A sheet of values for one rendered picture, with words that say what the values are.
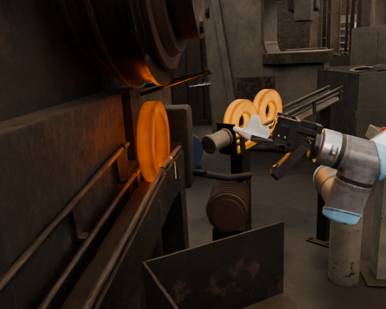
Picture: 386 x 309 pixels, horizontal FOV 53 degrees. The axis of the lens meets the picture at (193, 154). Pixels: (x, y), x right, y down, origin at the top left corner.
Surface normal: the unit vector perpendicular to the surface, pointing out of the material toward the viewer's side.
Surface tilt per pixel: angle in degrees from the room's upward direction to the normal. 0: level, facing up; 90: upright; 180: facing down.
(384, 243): 90
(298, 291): 0
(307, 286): 0
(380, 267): 90
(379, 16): 90
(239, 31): 90
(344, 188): 79
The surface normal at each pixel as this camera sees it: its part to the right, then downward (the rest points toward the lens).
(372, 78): 0.11, 0.25
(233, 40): -0.39, 0.26
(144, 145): -0.15, 0.10
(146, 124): -0.15, -0.38
